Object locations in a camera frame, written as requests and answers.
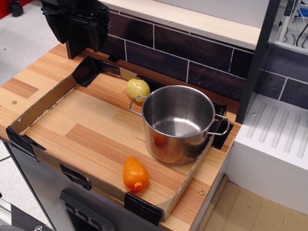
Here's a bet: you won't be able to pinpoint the white cables in background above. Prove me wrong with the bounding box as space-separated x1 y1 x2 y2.
276 0 308 48

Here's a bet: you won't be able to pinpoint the yellow plastic potato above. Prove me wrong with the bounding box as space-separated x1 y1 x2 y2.
126 78 151 103

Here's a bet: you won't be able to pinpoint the cardboard fence with black tape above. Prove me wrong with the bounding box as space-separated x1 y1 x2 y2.
1 56 223 231

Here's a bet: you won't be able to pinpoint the orange plastic carrot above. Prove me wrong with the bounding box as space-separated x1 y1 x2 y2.
123 156 149 191

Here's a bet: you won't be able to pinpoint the stainless steel pot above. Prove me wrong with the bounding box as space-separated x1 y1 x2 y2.
130 85 230 165

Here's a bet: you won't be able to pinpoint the white drainboard sink unit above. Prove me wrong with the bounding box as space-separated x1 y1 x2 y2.
226 95 308 214

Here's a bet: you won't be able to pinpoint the black caster wheel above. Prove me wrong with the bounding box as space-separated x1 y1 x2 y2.
7 0 24 17

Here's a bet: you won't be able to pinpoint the grey oven control panel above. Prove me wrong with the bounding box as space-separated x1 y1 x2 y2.
59 191 116 231

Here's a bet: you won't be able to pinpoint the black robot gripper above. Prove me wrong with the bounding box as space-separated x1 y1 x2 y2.
41 0 111 52

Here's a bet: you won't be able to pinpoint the light wooden shelf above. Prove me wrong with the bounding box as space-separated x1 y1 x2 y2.
102 0 261 50

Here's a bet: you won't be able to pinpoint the dark grey vertical post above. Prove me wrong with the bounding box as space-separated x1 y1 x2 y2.
236 0 283 124

